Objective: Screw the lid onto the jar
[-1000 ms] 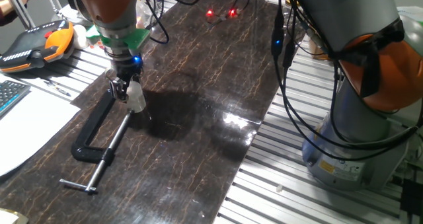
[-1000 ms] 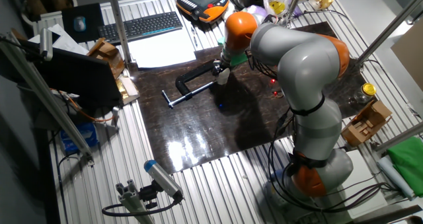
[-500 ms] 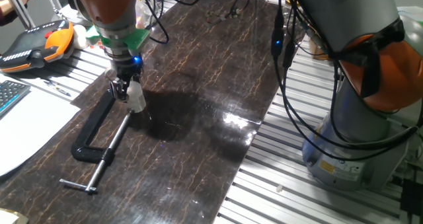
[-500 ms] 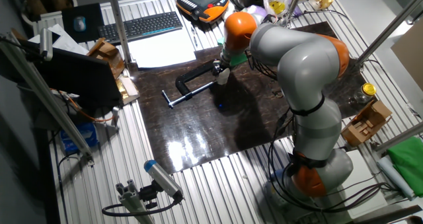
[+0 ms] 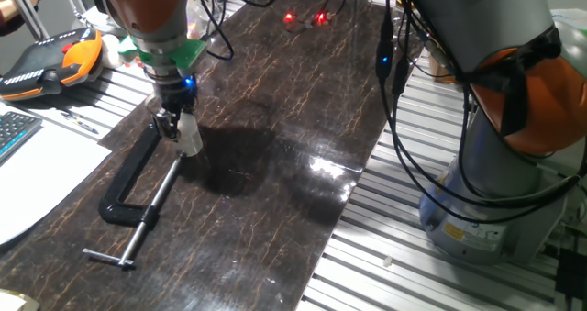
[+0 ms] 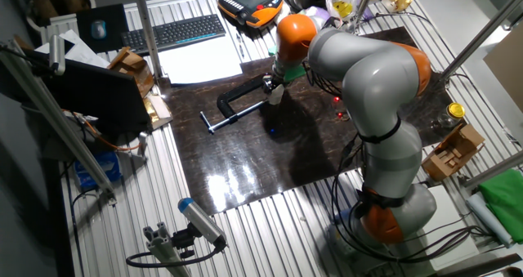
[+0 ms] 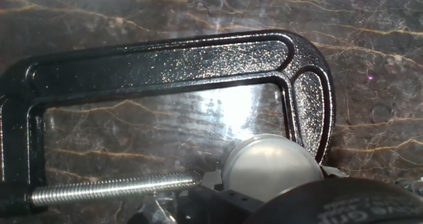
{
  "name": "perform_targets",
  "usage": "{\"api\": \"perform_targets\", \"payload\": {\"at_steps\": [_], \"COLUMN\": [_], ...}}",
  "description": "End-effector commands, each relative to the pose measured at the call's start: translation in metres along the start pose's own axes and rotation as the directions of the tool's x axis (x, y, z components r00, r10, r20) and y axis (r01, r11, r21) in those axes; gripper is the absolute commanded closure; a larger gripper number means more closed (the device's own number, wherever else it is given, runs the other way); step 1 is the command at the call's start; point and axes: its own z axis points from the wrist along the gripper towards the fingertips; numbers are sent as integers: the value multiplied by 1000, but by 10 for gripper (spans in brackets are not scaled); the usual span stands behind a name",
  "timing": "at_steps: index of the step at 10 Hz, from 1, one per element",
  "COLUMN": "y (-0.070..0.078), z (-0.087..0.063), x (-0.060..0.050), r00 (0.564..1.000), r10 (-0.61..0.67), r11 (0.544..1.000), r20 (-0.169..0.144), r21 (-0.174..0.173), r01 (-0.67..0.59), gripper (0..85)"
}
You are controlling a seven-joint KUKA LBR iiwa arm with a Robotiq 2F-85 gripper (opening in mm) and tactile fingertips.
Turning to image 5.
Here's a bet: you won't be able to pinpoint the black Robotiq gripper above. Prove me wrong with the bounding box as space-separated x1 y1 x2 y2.
153 74 199 142

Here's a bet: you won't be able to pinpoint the translucent white plastic lid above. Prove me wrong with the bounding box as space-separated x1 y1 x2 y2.
176 111 201 140

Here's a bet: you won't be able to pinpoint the forearm in dark red sleeve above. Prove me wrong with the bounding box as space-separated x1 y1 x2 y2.
0 0 38 37

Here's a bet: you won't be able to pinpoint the black metal C-clamp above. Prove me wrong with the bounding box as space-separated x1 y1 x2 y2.
81 122 192 271

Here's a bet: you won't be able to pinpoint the white egg shaped object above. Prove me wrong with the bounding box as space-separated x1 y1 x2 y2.
100 34 124 70

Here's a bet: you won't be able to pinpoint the bag of yellow sponges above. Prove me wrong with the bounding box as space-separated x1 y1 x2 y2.
186 7 207 41

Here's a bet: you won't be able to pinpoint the dark pen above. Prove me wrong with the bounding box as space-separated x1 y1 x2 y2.
59 111 100 135

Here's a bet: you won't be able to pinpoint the dark marble pattern mat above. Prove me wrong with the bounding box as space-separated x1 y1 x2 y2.
0 0 404 311

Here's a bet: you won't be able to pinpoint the orange black teach pendant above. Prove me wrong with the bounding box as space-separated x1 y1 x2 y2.
0 26 105 102

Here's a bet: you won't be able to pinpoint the large white paper sheet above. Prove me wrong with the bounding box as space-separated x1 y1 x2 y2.
0 102 113 246

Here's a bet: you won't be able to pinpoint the small circuit board red light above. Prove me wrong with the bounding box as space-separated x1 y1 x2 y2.
282 10 331 30

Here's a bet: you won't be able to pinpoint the black computer keyboard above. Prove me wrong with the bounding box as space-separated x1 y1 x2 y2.
0 110 44 163

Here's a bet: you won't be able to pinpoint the open cardboard box wooden blocks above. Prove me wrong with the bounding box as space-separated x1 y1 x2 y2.
428 49 460 83

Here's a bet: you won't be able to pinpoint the black box device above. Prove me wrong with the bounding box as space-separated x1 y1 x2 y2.
554 249 587 303

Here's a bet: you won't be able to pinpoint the green wrist mount plate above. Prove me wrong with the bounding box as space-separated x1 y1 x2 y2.
117 35 208 72

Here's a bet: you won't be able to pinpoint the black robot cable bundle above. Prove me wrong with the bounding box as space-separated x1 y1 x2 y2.
194 0 587 225

